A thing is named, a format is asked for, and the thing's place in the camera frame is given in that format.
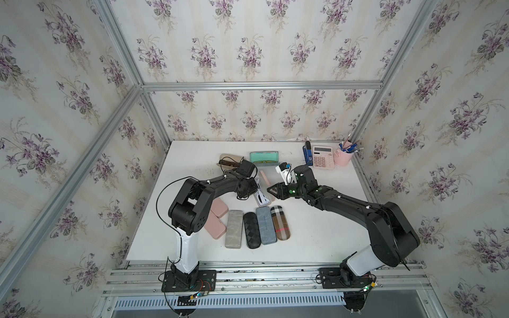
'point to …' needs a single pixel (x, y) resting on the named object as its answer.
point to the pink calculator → (323, 157)
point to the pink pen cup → (341, 158)
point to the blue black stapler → (307, 152)
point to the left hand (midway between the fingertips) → (256, 191)
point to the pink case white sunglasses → (265, 179)
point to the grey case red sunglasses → (234, 229)
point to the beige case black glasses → (252, 230)
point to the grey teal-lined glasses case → (264, 158)
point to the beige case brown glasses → (228, 161)
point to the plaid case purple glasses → (282, 227)
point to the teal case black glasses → (266, 225)
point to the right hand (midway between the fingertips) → (273, 189)
